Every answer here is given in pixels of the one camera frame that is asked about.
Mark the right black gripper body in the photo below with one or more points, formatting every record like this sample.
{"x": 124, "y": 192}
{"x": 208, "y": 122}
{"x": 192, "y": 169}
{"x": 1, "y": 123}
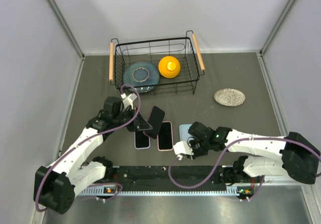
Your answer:
{"x": 199, "y": 147}

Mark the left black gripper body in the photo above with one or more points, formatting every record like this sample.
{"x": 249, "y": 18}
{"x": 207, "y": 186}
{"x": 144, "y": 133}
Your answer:
{"x": 121, "y": 118}

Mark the purple smartphone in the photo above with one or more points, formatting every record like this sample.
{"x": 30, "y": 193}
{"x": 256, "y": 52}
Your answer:
{"x": 155, "y": 119}

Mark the blue smartphone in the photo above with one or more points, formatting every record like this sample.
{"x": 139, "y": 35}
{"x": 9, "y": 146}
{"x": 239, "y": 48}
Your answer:
{"x": 142, "y": 141}

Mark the lavender phone case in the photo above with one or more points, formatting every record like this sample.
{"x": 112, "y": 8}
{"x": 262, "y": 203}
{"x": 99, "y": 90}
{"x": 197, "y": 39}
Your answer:
{"x": 142, "y": 148}

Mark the light blue phone case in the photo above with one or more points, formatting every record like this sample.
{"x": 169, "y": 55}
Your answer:
{"x": 184, "y": 132}

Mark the pink phone case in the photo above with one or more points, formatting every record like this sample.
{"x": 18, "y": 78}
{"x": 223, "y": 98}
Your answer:
{"x": 165, "y": 150}

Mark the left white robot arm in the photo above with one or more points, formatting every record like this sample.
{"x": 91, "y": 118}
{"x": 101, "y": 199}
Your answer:
{"x": 57, "y": 185}

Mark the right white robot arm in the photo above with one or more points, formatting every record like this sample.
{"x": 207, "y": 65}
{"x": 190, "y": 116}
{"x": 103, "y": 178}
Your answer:
{"x": 292, "y": 155}

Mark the blue ceramic plate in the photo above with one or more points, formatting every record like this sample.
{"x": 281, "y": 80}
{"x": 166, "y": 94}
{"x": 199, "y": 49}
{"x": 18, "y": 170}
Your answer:
{"x": 142, "y": 75}

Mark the speckled round coaster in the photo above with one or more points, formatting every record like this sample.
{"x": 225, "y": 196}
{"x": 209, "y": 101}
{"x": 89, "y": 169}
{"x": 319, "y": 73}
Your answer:
{"x": 229, "y": 97}

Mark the yellow ribbed bowl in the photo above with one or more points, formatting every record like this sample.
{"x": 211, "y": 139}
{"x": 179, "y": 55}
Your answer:
{"x": 169, "y": 67}

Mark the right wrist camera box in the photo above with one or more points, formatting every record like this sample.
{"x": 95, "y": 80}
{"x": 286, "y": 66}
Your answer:
{"x": 183, "y": 150}

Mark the black wire basket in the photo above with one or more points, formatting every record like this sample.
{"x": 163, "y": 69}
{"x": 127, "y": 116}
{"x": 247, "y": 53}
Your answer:
{"x": 185, "y": 49}

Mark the slotted cable duct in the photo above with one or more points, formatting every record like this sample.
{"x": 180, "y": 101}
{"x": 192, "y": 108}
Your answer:
{"x": 102, "y": 191}

